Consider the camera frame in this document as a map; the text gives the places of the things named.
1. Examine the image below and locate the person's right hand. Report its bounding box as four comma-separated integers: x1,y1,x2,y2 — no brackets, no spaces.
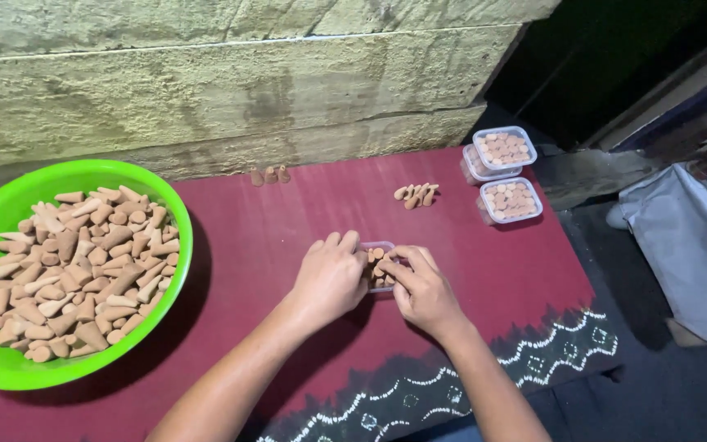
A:
377,245,471,342

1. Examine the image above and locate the small cluster of loose cones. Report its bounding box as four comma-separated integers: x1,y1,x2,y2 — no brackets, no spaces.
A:
393,182,440,211

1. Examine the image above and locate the heap of clay cones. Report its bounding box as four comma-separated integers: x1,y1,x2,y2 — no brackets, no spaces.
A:
0,185,180,363

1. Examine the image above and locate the cones packed in open box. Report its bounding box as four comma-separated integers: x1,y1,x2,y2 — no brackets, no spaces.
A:
366,247,397,289

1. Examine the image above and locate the maroon patterned table cloth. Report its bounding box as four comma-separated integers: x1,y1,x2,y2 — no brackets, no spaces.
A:
0,146,619,442

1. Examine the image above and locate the clear plastic box with lid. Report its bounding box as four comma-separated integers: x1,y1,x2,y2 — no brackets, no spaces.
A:
462,144,524,186
472,126,538,171
478,177,545,226

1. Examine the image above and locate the person's left hand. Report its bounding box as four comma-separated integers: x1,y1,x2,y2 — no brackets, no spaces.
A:
290,230,371,333

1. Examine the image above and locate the small clear plastic box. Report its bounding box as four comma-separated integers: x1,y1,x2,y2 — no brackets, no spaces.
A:
358,241,401,294

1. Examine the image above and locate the weathered wooden plank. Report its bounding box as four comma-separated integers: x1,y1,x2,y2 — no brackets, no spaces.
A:
534,149,658,211

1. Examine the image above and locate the white cloth sack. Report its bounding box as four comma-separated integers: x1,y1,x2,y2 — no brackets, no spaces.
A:
619,161,707,359

